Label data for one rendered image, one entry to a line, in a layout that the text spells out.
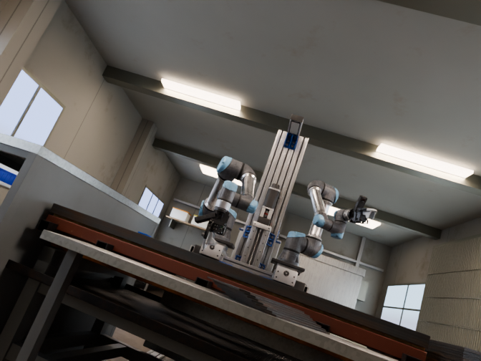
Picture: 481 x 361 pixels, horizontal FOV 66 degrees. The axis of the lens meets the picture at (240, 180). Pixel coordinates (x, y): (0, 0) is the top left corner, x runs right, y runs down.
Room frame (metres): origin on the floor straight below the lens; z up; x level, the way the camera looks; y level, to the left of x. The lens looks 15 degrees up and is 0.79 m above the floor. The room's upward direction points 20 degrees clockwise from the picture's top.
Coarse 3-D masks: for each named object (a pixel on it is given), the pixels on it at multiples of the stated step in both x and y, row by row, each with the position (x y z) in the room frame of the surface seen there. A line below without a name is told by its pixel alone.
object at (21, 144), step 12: (12, 144) 1.56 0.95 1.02; (24, 144) 1.54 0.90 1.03; (36, 144) 1.53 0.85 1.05; (12, 156) 2.13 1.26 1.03; (48, 156) 1.58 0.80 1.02; (72, 168) 1.74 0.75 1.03; (84, 180) 1.85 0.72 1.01; (96, 180) 1.93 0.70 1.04; (108, 192) 2.06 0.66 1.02; (132, 204) 2.34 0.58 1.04; (156, 216) 2.69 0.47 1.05
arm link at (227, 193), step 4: (228, 180) 1.84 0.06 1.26; (224, 184) 1.85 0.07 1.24; (228, 184) 1.83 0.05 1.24; (232, 184) 1.83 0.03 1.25; (236, 184) 1.85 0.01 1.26; (224, 188) 1.84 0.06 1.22; (228, 188) 1.83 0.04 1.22; (232, 188) 1.83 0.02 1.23; (236, 188) 1.85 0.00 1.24; (220, 192) 1.85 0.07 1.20; (224, 192) 1.83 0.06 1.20; (228, 192) 1.83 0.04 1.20; (232, 192) 1.83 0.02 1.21; (220, 196) 1.84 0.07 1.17; (224, 196) 1.83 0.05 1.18; (228, 196) 1.83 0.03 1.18; (232, 196) 1.84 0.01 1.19; (224, 200) 1.83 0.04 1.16; (228, 200) 1.83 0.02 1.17; (232, 200) 1.85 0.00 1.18
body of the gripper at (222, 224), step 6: (216, 210) 1.84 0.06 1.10; (222, 210) 1.83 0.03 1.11; (222, 216) 1.85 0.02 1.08; (228, 216) 1.85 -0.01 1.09; (210, 222) 1.84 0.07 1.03; (216, 222) 1.83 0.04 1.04; (222, 222) 1.82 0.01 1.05; (210, 228) 1.84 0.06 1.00; (216, 228) 1.84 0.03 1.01; (222, 228) 1.82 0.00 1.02; (222, 234) 1.86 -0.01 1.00
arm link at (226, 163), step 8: (224, 160) 2.21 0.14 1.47; (232, 160) 2.22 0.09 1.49; (224, 168) 2.21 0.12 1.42; (232, 168) 2.21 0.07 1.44; (240, 168) 2.22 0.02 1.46; (224, 176) 2.26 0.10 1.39; (232, 176) 2.25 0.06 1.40; (216, 184) 2.36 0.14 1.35; (216, 192) 2.40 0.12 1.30; (208, 200) 2.49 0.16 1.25; (216, 200) 2.45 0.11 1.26; (200, 208) 2.54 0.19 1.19; (208, 208) 2.51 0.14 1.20
